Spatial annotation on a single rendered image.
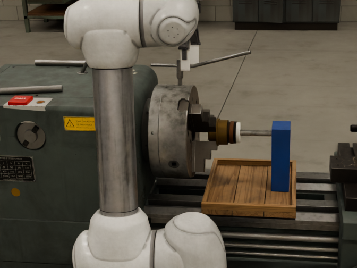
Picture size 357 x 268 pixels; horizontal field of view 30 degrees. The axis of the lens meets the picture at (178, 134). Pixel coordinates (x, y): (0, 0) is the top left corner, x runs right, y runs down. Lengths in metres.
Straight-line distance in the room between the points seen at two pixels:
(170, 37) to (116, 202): 0.44
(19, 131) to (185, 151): 0.52
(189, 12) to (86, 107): 0.56
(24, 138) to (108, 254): 0.58
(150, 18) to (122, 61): 0.13
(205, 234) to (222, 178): 0.70
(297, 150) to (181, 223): 3.18
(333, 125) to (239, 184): 3.03
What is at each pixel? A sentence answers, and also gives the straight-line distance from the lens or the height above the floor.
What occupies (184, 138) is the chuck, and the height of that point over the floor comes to 1.12.
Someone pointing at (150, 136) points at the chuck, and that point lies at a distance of 2.11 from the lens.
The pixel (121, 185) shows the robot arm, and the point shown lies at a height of 1.17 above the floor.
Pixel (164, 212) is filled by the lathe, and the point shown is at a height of 0.85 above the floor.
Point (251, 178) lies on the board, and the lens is 2.35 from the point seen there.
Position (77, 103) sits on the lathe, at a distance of 2.05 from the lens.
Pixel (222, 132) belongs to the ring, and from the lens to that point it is 2.19.
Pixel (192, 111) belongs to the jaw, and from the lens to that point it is 2.12.
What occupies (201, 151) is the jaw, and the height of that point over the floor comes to 1.03.
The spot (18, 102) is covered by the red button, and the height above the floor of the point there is 1.27.
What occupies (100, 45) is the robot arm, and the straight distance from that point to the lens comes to 1.61.
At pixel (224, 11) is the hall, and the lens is 8.86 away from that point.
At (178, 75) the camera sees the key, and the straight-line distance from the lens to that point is 2.21.
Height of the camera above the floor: 1.91
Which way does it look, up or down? 22 degrees down
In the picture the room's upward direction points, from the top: 3 degrees counter-clockwise
